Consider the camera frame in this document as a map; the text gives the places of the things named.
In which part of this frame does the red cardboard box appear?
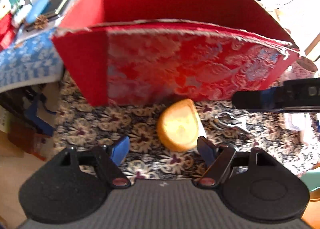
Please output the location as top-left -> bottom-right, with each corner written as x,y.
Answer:
52,0 -> 299,106

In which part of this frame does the blue glasses case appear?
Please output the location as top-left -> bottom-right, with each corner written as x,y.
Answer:
25,0 -> 49,24

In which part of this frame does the orange wooden wedge block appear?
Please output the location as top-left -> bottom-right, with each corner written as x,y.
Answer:
157,99 -> 207,152

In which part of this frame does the pinecone on blue cloth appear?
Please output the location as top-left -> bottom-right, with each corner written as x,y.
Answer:
34,15 -> 49,30

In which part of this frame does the metal nail clipper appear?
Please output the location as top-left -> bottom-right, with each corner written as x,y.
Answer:
215,112 -> 250,135

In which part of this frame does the blue floral cloth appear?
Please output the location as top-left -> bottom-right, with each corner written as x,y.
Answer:
0,28 -> 63,93

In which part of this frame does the smartphone with white frame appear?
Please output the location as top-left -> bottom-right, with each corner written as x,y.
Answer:
41,0 -> 69,18

